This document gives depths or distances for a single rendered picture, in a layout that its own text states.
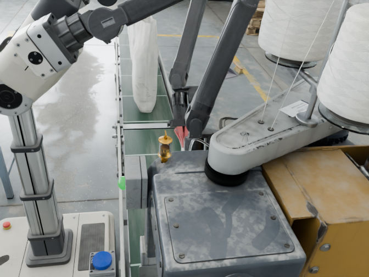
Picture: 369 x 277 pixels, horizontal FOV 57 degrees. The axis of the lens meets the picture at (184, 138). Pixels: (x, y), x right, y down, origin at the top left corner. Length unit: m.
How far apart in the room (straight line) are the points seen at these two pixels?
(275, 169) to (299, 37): 0.28
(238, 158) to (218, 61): 0.36
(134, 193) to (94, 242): 1.26
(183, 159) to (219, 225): 0.19
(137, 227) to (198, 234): 1.28
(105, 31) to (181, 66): 0.45
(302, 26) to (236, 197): 0.36
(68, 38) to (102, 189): 1.82
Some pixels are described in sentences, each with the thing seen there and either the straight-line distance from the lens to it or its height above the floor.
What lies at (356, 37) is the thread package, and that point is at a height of 1.65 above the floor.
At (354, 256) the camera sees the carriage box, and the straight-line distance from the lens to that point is 0.80.
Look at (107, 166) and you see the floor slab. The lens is 2.82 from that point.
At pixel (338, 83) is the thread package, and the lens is 0.58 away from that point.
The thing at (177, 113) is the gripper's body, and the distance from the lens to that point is 1.25.
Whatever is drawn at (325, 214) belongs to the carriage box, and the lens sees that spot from 0.70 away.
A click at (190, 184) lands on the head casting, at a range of 0.68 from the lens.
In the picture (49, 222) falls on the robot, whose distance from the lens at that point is 1.75.
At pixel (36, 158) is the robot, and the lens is 1.51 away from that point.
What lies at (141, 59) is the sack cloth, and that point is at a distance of 2.59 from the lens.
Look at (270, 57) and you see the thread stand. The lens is 0.83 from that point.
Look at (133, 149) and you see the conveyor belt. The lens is 2.36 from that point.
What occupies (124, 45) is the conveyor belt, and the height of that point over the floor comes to 0.38.
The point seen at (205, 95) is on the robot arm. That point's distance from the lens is 0.94.
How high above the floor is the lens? 1.79
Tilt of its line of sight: 34 degrees down
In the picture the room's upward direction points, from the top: 5 degrees clockwise
